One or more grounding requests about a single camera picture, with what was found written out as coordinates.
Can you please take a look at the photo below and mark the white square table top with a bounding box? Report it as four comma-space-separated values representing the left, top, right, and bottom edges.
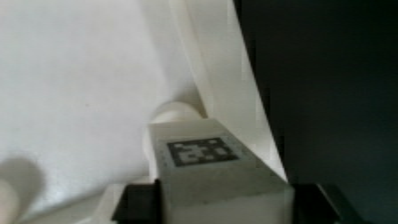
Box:
0, 0, 283, 224

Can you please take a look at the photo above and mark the white table leg with tag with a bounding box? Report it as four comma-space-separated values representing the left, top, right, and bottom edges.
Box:
144, 102, 295, 224

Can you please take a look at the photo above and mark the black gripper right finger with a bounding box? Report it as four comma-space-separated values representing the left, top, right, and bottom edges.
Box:
293, 183, 363, 224

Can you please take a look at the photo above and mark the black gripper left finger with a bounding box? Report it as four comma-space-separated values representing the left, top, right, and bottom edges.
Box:
112, 181, 162, 224

